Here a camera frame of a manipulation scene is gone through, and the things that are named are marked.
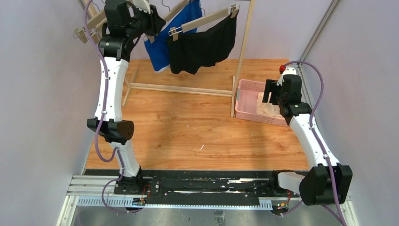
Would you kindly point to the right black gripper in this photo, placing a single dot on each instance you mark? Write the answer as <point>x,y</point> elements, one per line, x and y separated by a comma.
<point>269,92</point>

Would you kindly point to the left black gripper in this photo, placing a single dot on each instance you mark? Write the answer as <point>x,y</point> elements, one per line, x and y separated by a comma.
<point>155,18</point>

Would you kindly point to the beige hanger with blue underwear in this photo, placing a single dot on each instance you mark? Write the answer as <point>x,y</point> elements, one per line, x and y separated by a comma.
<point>171,12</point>

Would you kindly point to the cream underwear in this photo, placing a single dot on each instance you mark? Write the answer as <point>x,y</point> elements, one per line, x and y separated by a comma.
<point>266,109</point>

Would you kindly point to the blue underwear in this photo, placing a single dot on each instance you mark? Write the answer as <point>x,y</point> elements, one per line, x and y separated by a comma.
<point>157,48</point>

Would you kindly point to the beige hanger with cream underwear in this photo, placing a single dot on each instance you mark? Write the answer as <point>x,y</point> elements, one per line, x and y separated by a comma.
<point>97,21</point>

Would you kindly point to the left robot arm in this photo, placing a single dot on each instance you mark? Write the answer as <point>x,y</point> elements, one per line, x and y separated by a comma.
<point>126,22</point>

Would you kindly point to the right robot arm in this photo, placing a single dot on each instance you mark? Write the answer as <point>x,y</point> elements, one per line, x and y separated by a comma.
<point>327,181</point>

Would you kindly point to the beige hanger with black underwear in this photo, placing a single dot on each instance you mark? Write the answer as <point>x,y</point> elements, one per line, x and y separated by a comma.
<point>231,11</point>

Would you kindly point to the black underwear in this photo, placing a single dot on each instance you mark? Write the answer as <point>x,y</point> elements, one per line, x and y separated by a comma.
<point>191,51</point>

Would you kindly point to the pink plastic basket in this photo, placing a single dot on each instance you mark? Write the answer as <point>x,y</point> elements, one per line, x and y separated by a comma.
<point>246,103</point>

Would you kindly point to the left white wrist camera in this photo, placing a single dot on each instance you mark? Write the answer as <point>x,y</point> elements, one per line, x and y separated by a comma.
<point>142,5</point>

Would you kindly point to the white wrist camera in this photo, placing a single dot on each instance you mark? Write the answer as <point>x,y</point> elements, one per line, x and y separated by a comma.
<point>142,5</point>
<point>285,70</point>

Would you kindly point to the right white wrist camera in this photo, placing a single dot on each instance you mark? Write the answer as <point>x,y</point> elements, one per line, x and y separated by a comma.
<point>285,70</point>

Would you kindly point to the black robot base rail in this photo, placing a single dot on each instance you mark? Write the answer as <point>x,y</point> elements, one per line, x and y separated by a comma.
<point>183,189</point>

